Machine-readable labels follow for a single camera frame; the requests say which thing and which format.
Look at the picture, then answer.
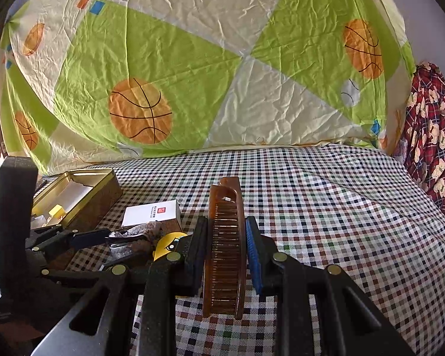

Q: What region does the red plaid bear print cloth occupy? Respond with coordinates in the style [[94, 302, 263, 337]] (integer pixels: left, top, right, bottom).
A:
[[391, 61, 445, 219]]

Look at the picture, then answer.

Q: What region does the yellow face toy block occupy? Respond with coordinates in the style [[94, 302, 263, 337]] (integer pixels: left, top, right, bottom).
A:
[[153, 232, 189, 262]]

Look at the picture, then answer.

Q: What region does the clear bag of purple crystals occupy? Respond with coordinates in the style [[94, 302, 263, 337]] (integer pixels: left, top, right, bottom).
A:
[[104, 222, 164, 264]]

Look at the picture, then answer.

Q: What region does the white box with red label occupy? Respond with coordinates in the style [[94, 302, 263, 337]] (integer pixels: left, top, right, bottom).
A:
[[121, 199, 183, 232]]

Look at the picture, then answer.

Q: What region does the green basketball print quilt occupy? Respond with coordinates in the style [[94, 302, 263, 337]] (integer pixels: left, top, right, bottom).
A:
[[0, 0, 418, 175]]

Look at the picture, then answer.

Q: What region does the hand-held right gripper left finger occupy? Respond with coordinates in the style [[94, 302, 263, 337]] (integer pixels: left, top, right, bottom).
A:
[[30, 216, 210, 356]]

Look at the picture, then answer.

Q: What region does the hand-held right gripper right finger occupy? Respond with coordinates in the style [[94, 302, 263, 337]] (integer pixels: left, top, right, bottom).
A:
[[245, 217, 409, 356]]

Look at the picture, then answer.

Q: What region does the checkered bed sheet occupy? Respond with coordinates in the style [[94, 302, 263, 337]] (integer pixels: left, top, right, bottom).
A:
[[33, 144, 445, 356]]

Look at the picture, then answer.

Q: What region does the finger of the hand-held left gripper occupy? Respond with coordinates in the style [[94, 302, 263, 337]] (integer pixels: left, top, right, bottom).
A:
[[41, 260, 153, 287], [26, 228, 112, 257]]

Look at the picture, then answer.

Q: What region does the brown comb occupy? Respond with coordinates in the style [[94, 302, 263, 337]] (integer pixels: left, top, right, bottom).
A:
[[201, 177, 247, 320]]

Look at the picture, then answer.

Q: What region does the gold tin box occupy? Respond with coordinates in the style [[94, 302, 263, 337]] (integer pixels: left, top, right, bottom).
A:
[[31, 168, 124, 231]]

